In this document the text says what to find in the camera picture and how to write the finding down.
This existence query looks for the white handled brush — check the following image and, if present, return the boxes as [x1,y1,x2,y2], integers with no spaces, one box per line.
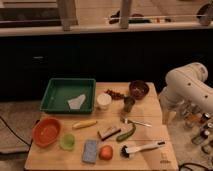
[121,141,165,158]

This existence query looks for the metal cup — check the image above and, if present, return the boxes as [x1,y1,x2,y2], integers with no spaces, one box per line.
[124,96,135,113]

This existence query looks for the green plastic tray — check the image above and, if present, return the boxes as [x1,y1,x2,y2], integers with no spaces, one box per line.
[40,78,96,114]

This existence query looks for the blue sponge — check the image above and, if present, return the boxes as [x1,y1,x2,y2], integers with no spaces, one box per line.
[82,140,98,164]

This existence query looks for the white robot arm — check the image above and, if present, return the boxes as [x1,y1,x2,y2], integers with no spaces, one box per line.
[159,62,213,124]

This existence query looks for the green cucumber toy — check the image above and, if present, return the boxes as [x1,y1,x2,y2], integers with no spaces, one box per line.
[116,123,136,142]

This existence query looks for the yellow banana toy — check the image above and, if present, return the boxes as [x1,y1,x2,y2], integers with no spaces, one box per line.
[72,120,97,129]

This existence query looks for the orange fruit toy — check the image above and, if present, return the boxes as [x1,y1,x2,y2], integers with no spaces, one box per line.
[99,145,113,160]

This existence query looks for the white cup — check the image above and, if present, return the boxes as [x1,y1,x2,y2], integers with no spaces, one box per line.
[97,93,112,110]

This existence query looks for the brown dried chili cluster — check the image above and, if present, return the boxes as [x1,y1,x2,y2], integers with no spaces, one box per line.
[106,89,125,100]

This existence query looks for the wooden board eraser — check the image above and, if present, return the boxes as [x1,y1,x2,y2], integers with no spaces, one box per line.
[98,126,121,141]

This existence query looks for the black cable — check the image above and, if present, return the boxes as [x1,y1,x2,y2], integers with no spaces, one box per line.
[0,116,32,148]

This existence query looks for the wooden board table top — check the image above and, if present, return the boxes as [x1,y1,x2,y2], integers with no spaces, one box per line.
[25,84,178,171]

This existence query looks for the dark red bowl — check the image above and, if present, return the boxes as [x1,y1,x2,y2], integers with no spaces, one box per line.
[129,80,149,100]

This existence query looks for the small green cup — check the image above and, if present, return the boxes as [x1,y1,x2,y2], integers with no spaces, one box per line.
[59,134,75,150]

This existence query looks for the white cloth piece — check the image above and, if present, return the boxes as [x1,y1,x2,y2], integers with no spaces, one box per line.
[68,94,86,110]

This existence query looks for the orange plastic bowl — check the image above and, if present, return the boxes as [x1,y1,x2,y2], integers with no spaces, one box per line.
[32,117,61,148]

